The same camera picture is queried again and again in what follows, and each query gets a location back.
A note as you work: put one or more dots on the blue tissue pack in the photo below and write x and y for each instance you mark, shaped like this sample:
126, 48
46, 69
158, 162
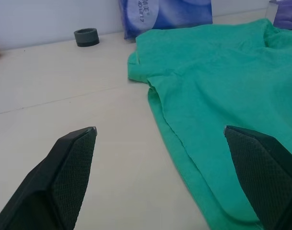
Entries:
165, 14

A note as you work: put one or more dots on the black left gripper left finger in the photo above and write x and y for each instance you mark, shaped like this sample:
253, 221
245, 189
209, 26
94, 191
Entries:
47, 182

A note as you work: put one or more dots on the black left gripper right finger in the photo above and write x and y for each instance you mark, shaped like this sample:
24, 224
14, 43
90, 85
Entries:
268, 177

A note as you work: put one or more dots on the purple box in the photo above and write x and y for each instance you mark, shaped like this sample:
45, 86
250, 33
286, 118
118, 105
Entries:
287, 16

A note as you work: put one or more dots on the green cloth garment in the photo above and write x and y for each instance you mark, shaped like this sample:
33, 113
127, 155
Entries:
222, 83

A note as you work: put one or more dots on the dark grey tape roll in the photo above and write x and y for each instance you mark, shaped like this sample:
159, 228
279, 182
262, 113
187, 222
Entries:
86, 37

